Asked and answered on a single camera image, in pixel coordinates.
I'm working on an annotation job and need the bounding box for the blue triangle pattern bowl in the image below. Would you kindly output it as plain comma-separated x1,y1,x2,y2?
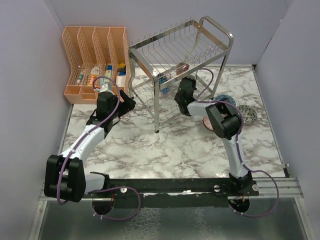
157,73,171,94

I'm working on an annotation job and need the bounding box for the red diamond pattern bowl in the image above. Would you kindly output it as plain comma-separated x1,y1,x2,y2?
175,62,190,76

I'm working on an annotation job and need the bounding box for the pink dotted pattern bowl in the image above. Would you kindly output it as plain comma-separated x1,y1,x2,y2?
203,116,214,132

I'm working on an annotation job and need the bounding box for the stainless steel dish rack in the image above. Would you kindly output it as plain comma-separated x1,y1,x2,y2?
127,16,234,133

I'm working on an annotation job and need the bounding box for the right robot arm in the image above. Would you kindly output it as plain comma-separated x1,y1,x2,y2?
174,77,253,196

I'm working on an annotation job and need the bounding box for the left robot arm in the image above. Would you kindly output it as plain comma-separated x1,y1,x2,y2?
44,90,136,204

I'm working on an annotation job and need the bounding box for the green white box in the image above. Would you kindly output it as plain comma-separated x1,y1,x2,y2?
102,64,113,83

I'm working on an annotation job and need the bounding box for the white glue tube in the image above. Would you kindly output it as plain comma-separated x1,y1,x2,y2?
76,71,85,85

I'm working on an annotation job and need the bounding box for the blue floral bowl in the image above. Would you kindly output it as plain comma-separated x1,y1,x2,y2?
214,94,237,106

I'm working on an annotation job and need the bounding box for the orange plastic file organizer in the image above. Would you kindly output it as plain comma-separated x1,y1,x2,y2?
62,26,131,104

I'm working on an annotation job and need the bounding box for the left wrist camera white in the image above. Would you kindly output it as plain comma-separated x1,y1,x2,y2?
94,83,114,94

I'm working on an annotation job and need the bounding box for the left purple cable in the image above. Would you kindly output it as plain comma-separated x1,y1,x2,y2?
56,76,142,221

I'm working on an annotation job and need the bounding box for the purple cable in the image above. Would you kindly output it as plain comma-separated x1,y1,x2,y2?
56,76,142,221
194,67,280,217

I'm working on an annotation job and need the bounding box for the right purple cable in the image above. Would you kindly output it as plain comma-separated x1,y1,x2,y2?
194,67,280,217

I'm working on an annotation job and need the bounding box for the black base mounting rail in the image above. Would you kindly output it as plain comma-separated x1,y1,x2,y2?
49,172,261,208

